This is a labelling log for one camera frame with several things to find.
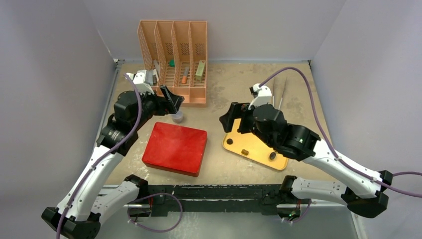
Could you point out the dark round chocolate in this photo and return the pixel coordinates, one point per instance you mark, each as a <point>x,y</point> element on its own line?
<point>272,156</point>

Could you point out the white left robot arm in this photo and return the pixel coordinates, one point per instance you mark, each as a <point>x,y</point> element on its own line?
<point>82,212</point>

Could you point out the pink plastic desk organizer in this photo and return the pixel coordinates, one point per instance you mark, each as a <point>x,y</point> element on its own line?
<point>184,41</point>

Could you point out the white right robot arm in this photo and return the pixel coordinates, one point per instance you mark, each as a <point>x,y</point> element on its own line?
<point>357,187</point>

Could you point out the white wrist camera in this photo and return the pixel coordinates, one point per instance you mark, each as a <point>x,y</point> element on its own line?
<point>262,95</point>
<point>142,80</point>

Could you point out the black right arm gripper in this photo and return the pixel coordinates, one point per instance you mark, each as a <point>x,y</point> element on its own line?
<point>239,117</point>

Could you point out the grey stapler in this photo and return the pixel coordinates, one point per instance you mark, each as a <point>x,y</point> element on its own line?
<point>153,78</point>

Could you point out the green small carton box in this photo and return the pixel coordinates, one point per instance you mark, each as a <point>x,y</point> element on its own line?
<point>200,70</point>

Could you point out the green eraser block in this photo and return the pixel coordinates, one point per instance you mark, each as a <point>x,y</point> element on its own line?
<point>172,63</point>

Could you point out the metal tongs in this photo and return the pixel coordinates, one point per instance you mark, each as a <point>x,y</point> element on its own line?
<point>278,91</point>

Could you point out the clear paperclip jar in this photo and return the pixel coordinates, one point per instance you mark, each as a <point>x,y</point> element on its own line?
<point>178,117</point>

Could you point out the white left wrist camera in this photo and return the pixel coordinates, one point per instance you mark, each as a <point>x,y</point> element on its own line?
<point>142,80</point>

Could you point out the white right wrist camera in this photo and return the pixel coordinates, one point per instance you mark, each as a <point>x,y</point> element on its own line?
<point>262,95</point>

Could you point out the red lid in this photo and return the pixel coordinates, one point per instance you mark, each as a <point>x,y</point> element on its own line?
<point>176,148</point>

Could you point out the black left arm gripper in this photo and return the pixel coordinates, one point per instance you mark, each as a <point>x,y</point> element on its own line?
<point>164,106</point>

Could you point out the yellow tray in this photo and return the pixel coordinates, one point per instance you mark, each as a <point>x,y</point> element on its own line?
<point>258,151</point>

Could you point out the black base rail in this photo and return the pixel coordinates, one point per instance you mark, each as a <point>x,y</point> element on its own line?
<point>266,199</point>

